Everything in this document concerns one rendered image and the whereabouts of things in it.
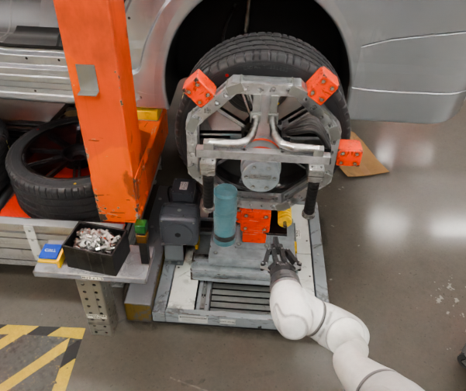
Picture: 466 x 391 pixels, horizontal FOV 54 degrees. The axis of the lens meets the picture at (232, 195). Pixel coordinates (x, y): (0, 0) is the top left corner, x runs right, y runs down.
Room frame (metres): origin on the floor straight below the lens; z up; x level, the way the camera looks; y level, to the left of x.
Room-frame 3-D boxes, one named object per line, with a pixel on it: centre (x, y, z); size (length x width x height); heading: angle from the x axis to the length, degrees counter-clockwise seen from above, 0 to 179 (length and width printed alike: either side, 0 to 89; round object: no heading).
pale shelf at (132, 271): (1.19, 0.52, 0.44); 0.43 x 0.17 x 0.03; 88
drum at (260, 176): (1.32, -0.10, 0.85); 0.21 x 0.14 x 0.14; 178
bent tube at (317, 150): (1.27, -0.19, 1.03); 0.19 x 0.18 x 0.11; 178
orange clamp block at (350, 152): (1.39, -0.41, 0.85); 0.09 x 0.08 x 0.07; 88
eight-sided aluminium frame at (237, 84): (1.40, -0.10, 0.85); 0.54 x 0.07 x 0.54; 88
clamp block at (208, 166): (1.20, 0.08, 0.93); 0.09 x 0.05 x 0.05; 178
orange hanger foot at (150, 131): (1.74, 0.43, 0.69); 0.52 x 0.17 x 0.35; 178
